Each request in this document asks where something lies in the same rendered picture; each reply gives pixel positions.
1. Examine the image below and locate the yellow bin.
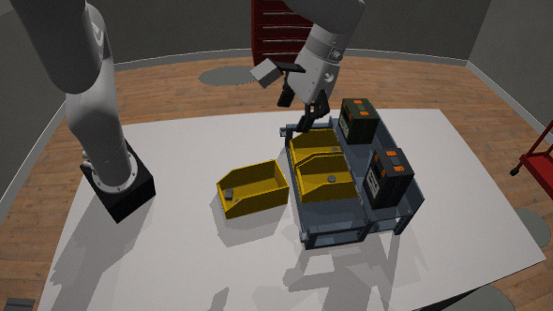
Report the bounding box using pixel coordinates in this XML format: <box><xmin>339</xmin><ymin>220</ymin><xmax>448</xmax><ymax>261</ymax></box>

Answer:
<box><xmin>289</xmin><ymin>129</ymin><xmax>343</xmax><ymax>172</ymax></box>
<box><xmin>217</xmin><ymin>159</ymin><xmax>290</xmax><ymax>219</ymax></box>
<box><xmin>295</xmin><ymin>155</ymin><xmax>358</xmax><ymax>203</ymax></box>

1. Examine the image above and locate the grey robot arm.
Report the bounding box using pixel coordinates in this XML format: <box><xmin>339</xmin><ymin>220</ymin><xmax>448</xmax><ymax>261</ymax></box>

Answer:
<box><xmin>9</xmin><ymin>0</ymin><xmax>365</xmax><ymax>194</ymax></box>

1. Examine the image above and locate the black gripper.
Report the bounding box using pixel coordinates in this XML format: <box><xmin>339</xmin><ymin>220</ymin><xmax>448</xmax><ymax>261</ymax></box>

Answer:
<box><xmin>277</xmin><ymin>46</ymin><xmax>340</xmax><ymax>133</ymax></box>

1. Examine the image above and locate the dark green case with handle slot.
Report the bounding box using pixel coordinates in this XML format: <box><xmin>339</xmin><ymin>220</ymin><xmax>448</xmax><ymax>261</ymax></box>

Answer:
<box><xmin>338</xmin><ymin>98</ymin><xmax>380</xmax><ymax>145</ymax></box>

